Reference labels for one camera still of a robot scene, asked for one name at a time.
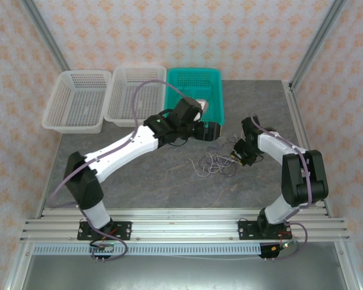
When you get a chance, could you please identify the aluminium table side rail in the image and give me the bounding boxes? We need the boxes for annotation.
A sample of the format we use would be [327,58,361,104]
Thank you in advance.
[283,81,333,218]
[36,129,64,218]

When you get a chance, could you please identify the aluminium frame post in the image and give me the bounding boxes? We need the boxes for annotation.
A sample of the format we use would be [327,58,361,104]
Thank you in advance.
[22,0,71,73]
[289,0,350,91]

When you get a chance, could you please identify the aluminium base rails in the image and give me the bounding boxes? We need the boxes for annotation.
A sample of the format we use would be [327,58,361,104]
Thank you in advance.
[19,208,350,242]

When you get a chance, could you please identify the thin purple cable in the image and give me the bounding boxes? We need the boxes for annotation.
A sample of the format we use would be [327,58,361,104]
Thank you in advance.
[199,132,245,178]

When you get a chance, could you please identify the grey slotted cable duct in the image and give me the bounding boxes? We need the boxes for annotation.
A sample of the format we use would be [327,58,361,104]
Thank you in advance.
[33,243,263,256]

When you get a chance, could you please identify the thin white cable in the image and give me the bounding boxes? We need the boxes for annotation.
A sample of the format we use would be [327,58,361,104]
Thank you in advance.
[189,132,241,178]

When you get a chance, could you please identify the white perforated plastic basket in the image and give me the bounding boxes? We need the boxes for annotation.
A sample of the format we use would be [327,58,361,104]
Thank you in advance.
[41,69,113,134]
[103,65,168,127]

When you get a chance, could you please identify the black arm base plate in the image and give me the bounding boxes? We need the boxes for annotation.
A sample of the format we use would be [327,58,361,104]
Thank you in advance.
[238,219,293,241]
[77,221,132,241]

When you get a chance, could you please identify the small circuit board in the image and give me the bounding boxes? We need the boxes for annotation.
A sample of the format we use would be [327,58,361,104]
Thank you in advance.
[89,241,116,254]
[270,241,297,254]

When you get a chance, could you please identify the teal perforated plastic basket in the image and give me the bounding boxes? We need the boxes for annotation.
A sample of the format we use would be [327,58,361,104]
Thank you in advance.
[164,68,226,126]

